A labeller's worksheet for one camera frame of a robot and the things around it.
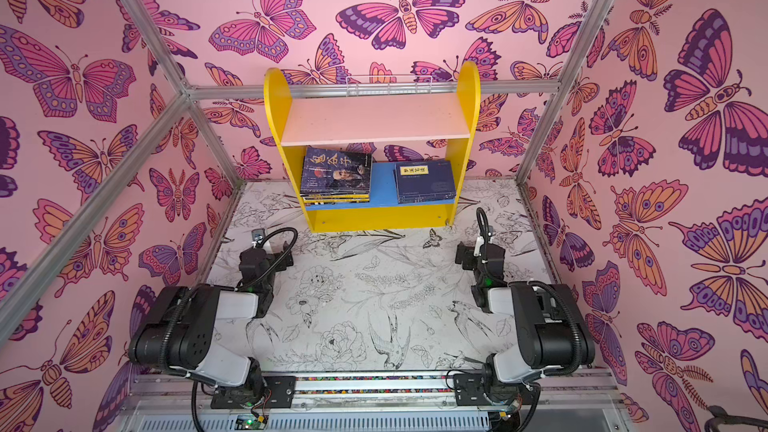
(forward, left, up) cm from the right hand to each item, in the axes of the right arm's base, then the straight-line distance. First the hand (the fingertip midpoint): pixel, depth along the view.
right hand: (479, 240), depth 93 cm
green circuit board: (-46, +61, -10) cm, 77 cm away
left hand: (-1, +65, +2) cm, 65 cm away
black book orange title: (+9, +39, +13) cm, 42 cm away
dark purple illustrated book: (+15, +45, +16) cm, 50 cm away
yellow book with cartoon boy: (+9, +45, +9) cm, 47 cm away
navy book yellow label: (+15, +19, +12) cm, 26 cm away
